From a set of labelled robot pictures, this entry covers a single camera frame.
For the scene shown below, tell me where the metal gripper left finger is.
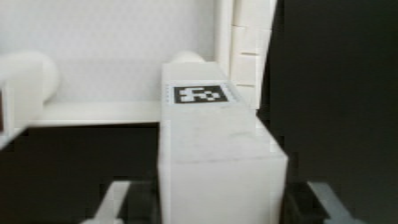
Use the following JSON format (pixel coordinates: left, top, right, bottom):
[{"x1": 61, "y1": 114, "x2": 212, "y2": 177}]
[{"x1": 80, "y1": 181, "x2": 132, "y2": 224}]

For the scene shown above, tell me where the white desk top tray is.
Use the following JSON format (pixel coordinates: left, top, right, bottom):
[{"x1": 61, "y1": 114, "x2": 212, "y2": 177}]
[{"x1": 0, "y1": 0, "x2": 223, "y2": 127}]

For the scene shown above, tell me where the white front fence bar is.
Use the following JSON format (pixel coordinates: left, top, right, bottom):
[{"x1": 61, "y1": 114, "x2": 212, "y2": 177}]
[{"x1": 231, "y1": 0, "x2": 278, "y2": 109}]

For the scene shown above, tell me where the white leg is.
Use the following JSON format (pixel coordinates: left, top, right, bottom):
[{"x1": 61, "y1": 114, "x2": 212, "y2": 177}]
[
  {"x1": 0, "y1": 51, "x2": 61, "y2": 150},
  {"x1": 159, "y1": 51, "x2": 288, "y2": 224}
]

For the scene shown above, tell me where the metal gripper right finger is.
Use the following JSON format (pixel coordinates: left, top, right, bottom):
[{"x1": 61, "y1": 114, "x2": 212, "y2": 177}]
[{"x1": 286, "y1": 181, "x2": 370, "y2": 224}]

